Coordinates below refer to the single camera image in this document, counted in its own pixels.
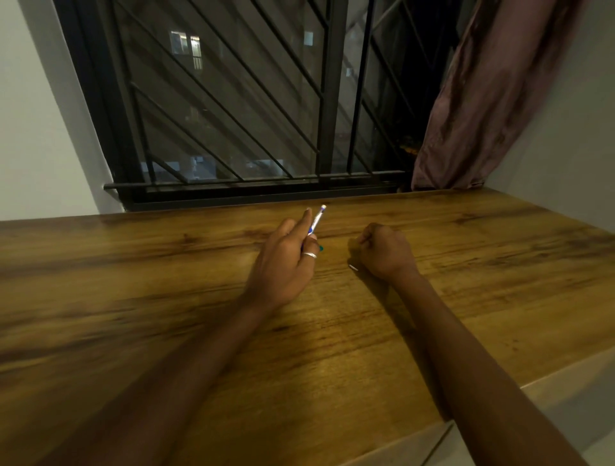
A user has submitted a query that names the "person's right forearm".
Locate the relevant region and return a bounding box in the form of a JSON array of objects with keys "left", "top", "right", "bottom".
[{"left": 390, "top": 268, "right": 591, "bottom": 466}]

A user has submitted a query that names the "dusty pink curtain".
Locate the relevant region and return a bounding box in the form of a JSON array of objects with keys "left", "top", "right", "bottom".
[{"left": 411, "top": 0, "right": 588, "bottom": 191}]

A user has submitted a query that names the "person's right hand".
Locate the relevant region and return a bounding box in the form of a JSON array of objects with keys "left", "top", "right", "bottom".
[{"left": 347, "top": 222, "right": 420, "bottom": 283}]

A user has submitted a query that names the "person's left hand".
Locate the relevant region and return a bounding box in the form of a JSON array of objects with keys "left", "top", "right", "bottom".
[{"left": 242, "top": 207, "right": 325, "bottom": 314}]

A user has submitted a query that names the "person's left forearm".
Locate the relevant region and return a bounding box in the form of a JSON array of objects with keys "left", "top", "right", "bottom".
[{"left": 36, "top": 294, "right": 279, "bottom": 466}]

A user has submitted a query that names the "black metal window grille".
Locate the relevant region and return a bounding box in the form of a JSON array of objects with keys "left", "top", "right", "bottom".
[{"left": 103, "top": 0, "right": 462, "bottom": 191}]

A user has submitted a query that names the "white and blue pen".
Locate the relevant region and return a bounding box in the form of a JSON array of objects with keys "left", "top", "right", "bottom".
[{"left": 301, "top": 205, "right": 327, "bottom": 254}]

